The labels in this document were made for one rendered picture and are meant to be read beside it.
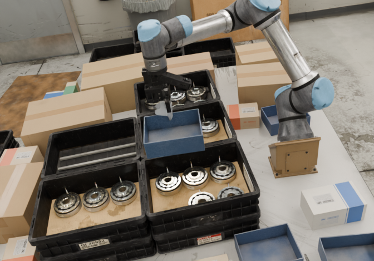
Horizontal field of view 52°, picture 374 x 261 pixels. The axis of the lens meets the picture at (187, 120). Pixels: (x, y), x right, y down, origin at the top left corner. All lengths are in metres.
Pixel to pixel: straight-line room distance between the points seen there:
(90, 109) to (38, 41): 2.94
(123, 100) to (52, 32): 2.66
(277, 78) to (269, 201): 0.70
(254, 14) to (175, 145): 0.58
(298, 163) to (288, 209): 0.21
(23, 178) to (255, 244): 0.99
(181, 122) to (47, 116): 0.84
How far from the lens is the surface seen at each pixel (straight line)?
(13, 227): 1.71
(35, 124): 2.01
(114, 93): 2.18
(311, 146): 1.66
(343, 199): 1.56
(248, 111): 1.97
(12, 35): 4.91
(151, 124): 1.42
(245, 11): 1.54
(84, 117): 1.94
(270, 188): 1.69
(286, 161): 1.67
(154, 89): 1.31
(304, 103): 1.58
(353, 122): 3.22
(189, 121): 1.42
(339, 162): 1.83
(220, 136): 1.75
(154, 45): 1.24
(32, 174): 1.79
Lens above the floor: 1.94
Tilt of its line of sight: 37 degrees down
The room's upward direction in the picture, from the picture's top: 9 degrees counter-clockwise
